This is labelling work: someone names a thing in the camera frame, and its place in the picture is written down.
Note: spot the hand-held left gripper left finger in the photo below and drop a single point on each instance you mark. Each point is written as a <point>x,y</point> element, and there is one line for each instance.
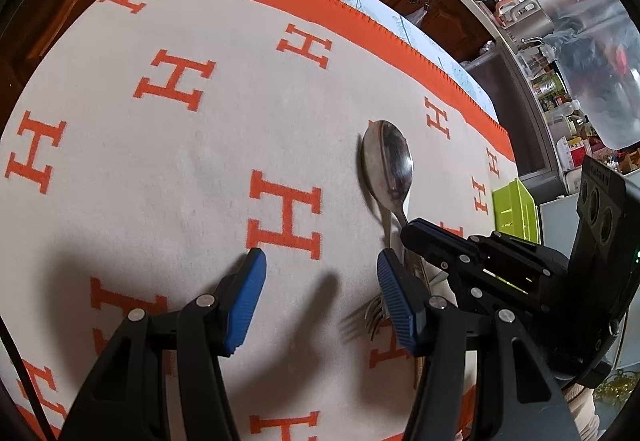
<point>247,291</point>

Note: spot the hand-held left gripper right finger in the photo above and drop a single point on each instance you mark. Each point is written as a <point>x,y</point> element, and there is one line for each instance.
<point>395,291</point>

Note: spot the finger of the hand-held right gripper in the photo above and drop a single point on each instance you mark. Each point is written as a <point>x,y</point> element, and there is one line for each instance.
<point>435,241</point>

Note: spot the metal fork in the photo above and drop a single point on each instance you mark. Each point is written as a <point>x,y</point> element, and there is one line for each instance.
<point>372,316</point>

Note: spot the green plastic tray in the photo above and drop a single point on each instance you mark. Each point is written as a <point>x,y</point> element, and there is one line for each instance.
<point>515,211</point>

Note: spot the large metal spoon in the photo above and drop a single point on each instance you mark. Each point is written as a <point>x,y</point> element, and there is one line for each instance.
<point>387,161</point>

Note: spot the grey refrigerator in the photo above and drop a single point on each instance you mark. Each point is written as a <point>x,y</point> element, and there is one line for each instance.
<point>555,221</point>

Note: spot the gold ornament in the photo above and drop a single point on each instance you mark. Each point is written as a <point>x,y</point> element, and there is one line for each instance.
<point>615,388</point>

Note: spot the orange and beige printed blanket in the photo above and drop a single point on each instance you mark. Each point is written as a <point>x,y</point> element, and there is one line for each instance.
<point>200,171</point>

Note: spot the grey appliance with glass door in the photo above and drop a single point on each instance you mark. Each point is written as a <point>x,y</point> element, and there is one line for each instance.
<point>510,121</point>

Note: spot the clear plastic bag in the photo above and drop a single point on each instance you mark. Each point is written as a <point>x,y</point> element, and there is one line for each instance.
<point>600,86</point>

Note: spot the green label jar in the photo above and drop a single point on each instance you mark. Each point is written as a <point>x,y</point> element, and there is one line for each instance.
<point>550,83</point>

